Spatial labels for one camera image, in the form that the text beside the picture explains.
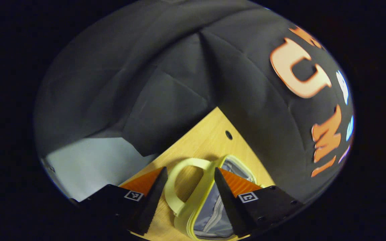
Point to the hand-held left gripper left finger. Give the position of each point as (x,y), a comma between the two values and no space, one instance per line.
(154,197)

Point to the pale yellow suitcase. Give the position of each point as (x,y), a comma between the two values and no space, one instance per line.
(193,201)

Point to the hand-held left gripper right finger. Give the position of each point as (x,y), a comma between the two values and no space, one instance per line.
(228,204)

